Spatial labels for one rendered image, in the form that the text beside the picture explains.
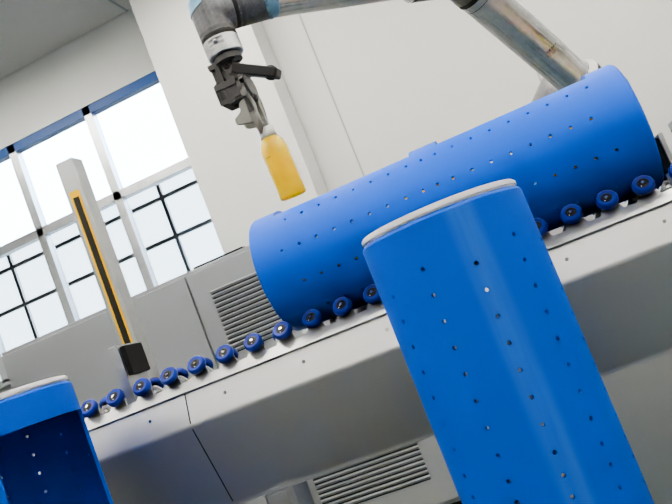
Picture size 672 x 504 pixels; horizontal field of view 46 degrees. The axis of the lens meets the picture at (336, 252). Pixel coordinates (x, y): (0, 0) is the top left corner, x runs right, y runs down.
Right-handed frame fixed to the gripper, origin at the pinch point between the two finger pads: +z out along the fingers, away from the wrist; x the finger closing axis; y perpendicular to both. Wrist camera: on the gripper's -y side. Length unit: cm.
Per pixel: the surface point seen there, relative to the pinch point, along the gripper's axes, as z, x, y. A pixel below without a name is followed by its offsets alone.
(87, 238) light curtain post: -2, -30, 71
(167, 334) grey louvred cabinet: 23, -156, 122
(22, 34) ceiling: -195, -251, 188
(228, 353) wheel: 47, 12, 25
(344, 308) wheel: 47.6, 12.5, -4.4
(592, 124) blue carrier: 33, 14, -67
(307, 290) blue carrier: 40.8, 13.1, 1.7
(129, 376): 42, 5, 54
